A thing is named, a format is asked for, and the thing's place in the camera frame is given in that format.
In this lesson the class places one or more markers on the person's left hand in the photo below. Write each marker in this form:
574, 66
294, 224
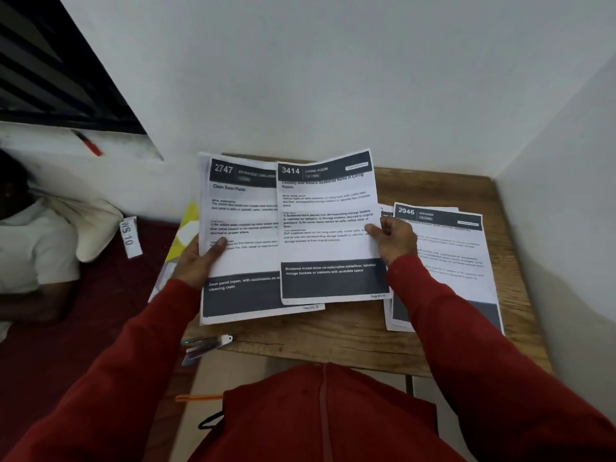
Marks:
197, 266

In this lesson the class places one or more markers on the person's right hand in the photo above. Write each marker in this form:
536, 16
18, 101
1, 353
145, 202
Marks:
399, 240

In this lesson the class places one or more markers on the yellow patterned plastic folder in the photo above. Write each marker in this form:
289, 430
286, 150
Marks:
185, 235

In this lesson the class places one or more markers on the sorted pile with dark headers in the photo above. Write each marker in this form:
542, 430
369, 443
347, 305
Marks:
452, 264

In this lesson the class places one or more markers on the stack of printed sheets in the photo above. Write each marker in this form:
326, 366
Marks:
240, 211

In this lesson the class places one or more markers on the white printed paper sheet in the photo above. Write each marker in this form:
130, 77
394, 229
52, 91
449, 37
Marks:
327, 211

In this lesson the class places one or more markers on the person's left forearm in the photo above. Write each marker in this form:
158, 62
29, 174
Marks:
110, 380

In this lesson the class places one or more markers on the person's right forearm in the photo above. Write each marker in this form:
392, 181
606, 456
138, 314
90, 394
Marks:
491, 370

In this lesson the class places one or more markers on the person's red jacket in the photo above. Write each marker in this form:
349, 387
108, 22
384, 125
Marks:
327, 418

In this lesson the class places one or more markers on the white paper label tag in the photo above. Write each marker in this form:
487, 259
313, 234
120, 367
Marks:
131, 237

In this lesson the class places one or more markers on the blue and silver stapler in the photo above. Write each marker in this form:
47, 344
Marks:
207, 345

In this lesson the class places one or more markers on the white pillow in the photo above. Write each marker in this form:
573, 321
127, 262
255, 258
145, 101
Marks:
91, 226

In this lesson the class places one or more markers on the maroon bed mattress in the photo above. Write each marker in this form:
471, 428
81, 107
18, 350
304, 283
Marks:
82, 322

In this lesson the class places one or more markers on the black metal table leg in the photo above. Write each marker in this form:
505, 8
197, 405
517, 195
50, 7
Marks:
409, 384

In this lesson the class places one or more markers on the red marker on sill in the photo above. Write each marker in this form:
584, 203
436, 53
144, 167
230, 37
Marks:
91, 146

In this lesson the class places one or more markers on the dark louvred window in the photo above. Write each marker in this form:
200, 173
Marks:
53, 76

